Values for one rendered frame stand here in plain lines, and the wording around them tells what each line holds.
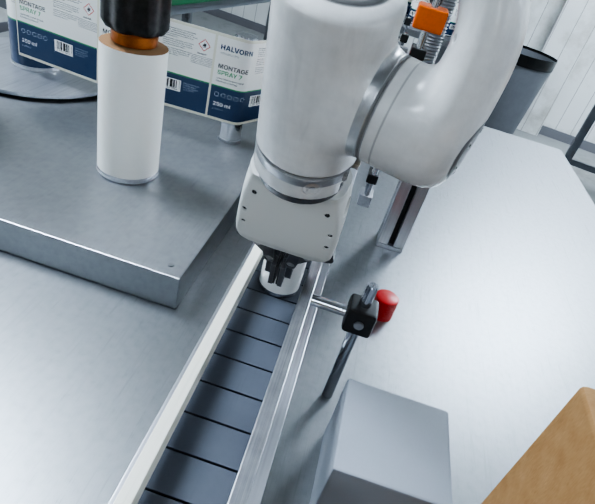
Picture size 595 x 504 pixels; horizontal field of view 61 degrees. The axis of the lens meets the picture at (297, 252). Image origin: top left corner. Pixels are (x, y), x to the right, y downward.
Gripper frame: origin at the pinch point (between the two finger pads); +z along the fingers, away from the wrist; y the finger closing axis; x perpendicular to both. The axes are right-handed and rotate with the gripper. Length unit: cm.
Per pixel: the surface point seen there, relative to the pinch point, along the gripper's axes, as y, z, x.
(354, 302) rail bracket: -8.5, -4.4, 4.4
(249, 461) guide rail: -3.7, -10.2, 22.8
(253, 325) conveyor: 0.8, 4.7, 5.7
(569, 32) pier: -144, 159, -421
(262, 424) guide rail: -3.7, -9.2, 19.8
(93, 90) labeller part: 46, 19, -37
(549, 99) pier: -155, 209, -401
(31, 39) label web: 58, 13, -38
